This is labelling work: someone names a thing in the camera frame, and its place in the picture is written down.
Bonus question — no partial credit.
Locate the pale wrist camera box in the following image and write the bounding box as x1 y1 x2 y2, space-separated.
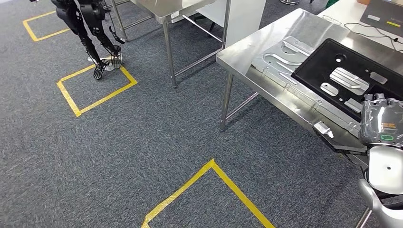
314 121 335 139

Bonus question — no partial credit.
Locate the black humanoid robot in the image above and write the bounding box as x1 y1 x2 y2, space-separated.
29 0 126 81

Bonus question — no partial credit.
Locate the white board panel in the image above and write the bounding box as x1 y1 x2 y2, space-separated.
196 0 267 48

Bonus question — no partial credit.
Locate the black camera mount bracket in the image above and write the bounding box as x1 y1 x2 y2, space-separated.
312 125 369 155

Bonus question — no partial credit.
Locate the grey laptop with yellow mark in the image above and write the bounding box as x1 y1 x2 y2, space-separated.
360 0 403 38

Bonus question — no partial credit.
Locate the white desk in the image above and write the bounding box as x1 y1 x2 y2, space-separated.
318 0 403 53

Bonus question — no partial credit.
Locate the black desk cable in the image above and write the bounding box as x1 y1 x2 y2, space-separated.
344 22 403 53

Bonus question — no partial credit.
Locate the black plastic plate holder part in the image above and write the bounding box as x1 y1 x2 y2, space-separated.
291 38 403 123

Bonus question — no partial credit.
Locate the stainless steel table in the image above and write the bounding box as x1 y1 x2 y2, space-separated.
110 0 232 89

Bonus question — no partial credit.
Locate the stainless steel workbench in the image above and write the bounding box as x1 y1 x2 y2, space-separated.
216 8 403 228

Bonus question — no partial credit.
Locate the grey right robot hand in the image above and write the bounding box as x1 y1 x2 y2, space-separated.
358 93 403 149

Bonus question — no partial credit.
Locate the stamped sheet metal panel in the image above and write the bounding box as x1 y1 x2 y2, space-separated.
251 35 363 137

